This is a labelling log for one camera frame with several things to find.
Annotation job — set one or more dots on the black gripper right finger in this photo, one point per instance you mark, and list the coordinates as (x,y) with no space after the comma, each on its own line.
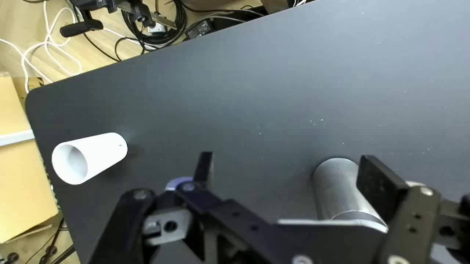
(412,220)

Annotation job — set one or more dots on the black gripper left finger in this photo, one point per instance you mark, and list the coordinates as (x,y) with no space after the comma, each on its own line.
(128,221)

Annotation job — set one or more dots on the silver metal flask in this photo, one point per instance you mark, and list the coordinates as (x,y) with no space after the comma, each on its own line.
(340,191)

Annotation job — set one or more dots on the small blue round object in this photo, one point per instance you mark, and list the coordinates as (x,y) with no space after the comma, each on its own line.
(175,183)

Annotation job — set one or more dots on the white plastic cup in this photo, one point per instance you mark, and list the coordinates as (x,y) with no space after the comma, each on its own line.
(90,155)

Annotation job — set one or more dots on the brown cardboard box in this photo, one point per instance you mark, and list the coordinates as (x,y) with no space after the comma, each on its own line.
(20,185)

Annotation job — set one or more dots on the black power adapter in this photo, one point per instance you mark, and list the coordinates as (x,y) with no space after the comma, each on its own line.
(200,26)

